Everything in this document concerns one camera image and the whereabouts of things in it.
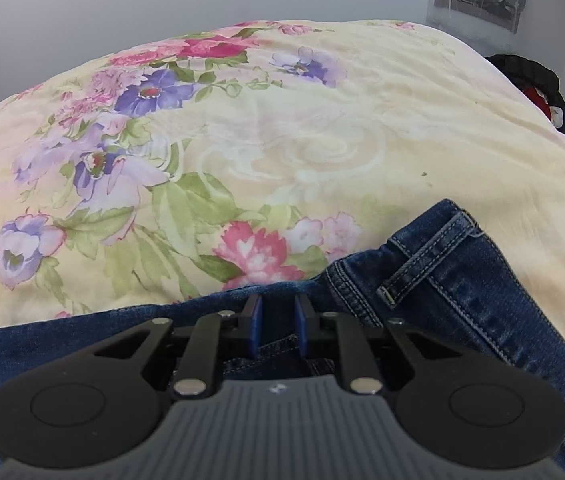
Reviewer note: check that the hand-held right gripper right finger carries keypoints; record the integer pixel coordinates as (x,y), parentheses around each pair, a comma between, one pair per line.
(301,327)

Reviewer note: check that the floral yellow blanket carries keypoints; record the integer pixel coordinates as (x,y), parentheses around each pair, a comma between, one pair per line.
(312,150)

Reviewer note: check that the blue denim pants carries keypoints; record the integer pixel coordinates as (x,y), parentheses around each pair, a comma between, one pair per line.
(462,300)

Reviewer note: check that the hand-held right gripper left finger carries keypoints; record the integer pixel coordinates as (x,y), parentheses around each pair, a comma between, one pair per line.
(255,327)

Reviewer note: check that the pile of dark clothes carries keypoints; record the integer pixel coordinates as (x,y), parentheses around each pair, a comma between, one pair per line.
(527,80)

